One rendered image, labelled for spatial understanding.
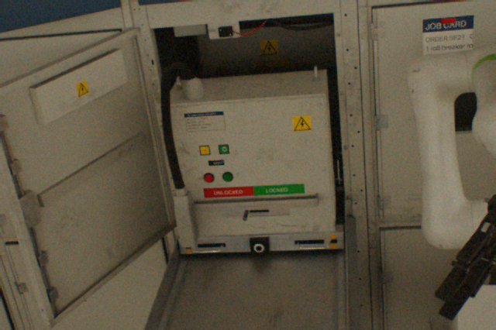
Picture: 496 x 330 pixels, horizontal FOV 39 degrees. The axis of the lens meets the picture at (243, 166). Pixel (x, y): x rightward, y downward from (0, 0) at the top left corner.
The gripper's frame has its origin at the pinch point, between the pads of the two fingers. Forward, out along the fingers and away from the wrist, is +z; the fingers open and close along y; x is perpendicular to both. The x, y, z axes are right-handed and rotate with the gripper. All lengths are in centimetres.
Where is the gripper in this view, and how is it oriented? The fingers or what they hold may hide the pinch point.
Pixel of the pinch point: (451, 296)
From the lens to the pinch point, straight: 140.3
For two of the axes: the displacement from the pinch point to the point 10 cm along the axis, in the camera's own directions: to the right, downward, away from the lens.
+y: -3.1, -6.5, -7.0
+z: -6.4, 6.8, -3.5
